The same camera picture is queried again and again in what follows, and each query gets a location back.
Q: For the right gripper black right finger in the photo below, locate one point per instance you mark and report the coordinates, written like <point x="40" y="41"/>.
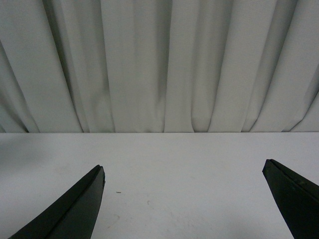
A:
<point x="296" y="197"/>

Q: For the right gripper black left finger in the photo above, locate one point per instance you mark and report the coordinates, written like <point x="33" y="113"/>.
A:
<point x="71" y="216"/>

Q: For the grey pleated curtain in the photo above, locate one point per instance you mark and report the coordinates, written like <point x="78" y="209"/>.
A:
<point x="159" y="66"/>

